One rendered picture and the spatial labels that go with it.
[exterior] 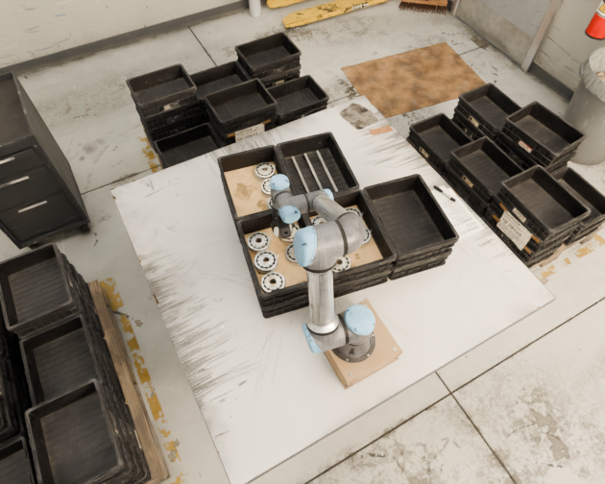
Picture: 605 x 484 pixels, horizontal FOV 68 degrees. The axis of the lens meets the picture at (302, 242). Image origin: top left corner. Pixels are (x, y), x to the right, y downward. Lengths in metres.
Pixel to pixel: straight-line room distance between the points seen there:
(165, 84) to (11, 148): 1.20
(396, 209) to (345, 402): 0.92
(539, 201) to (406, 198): 0.97
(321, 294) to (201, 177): 1.25
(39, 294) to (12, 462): 0.77
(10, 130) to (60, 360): 1.24
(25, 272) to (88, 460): 1.05
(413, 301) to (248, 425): 0.89
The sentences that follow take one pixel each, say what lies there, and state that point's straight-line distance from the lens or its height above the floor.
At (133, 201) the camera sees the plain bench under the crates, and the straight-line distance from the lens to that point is 2.52.
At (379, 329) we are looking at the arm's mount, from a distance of 1.92.
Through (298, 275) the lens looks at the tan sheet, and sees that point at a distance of 1.97.
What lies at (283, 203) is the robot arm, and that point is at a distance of 1.74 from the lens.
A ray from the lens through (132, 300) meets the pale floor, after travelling 3.02.
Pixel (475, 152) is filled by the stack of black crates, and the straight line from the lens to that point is 3.27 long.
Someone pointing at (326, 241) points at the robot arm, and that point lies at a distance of 1.36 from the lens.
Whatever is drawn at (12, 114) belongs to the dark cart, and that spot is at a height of 0.86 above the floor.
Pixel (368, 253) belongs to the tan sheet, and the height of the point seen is 0.83.
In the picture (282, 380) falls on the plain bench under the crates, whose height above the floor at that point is 0.70.
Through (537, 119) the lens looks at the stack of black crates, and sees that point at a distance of 3.47.
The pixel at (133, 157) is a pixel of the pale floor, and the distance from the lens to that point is 3.77.
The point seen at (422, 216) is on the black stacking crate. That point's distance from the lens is 2.22.
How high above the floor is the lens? 2.55
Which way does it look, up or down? 57 degrees down
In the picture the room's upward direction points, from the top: 1 degrees clockwise
